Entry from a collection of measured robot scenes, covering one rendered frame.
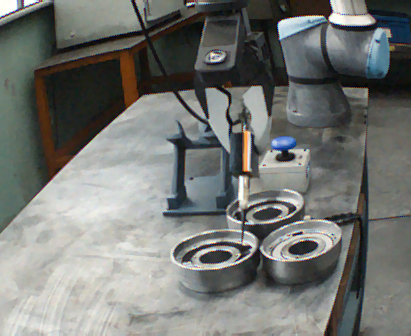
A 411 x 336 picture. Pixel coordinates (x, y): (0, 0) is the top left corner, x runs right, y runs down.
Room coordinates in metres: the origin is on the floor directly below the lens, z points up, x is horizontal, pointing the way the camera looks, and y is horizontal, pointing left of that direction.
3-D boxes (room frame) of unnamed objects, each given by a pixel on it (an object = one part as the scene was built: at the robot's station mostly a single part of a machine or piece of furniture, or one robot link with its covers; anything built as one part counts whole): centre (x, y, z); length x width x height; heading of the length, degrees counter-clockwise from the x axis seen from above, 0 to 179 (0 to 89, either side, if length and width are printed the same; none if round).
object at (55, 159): (3.60, 0.27, 0.39); 1.50 x 0.62 x 0.78; 161
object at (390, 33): (4.18, -1.50, 0.56); 0.52 x 0.38 x 0.22; 68
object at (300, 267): (0.71, -0.10, 0.82); 0.10 x 0.10 x 0.04
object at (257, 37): (0.84, -0.06, 1.07); 0.09 x 0.08 x 0.12; 161
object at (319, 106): (1.31, -0.25, 0.85); 0.15 x 0.15 x 0.10
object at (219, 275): (0.74, 0.00, 0.82); 0.10 x 0.10 x 0.04
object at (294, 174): (0.99, -0.12, 0.82); 0.08 x 0.07 x 0.05; 161
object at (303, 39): (1.30, -0.26, 0.97); 0.13 x 0.12 x 0.14; 53
